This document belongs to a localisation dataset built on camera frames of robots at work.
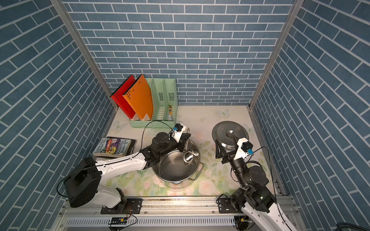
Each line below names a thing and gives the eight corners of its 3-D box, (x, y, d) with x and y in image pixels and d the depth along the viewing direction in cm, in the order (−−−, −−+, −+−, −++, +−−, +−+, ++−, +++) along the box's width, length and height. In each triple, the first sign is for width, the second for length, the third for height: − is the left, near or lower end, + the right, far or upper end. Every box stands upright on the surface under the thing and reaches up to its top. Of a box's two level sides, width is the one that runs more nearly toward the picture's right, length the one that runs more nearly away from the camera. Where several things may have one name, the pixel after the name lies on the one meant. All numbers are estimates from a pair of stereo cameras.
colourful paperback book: (95, 158, 92) (91, 155, 88) (104, 140, 101) (100, 136, 97) (132, 159, 92) (130, 155, 89) (137, 140, 101) (135, 137, 97)
